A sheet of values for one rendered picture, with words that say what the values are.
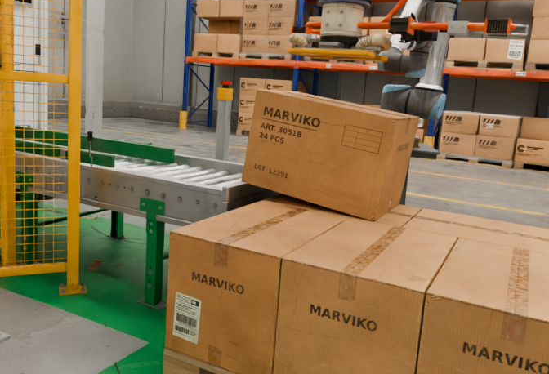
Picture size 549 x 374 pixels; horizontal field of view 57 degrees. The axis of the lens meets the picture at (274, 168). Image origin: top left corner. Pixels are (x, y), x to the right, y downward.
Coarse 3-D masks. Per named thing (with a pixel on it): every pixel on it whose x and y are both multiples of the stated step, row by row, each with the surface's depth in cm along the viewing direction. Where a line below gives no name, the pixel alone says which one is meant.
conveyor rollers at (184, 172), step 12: (48, 144) 340; (120, 156) 303; (120, 168) 265; (132, 168) 263; (144, 168) 269; (156, 168) 276; (168, 168) 273; (180, 168) 281; (192, 168) 278; (192, 180) 247; (204, 180) 244; (216, 180) 250; (228, 180) 259; (240, 180) 254
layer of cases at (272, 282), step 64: (192, 256) 156; (256, 256) 145; (320, 256) 145; (384, 256) 149; (448, 256) 154; (512, 256) 158; (192, 320) 159; (256, 320) 148; (320, 320) 138; (384, 320) 130; (448, 320) 122; (512, 320) 115
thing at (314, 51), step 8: (288, 48) 205; (296, 48) 204; (304, 48) 202; (312, 48) 202; (320, 48) 200; (328, 48) 198; (336, 48) 197; (344, 48) 198; (344, 56) 204; (352, 56) 201; (360, 56) 198; (368, 56) 194
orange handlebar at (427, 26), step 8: (312, 24) 211; (320, 24) 210; (360, 24) 202; (368, 24) 200; (376, 24) 199; (384, 24) 197; (416, 24) 192; (424, 24) 190; (432, 24) 189; (440, 24) 188; (448, 24) 186; (472, 24) 182; (480, 24) 181; (512, 24) 177; (312, 32) 241
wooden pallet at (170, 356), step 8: (168, 352) 165; (176, 352) 163; (168, 360) 165; (176, 360) 163; (184, 360) 162; (192, 360) 160; (168, 368) 165; (176, 368) 164; (184, 368) 162; (192, 368) 161; (200, 368) 160; (208, 368) 158; (216, 368) 156
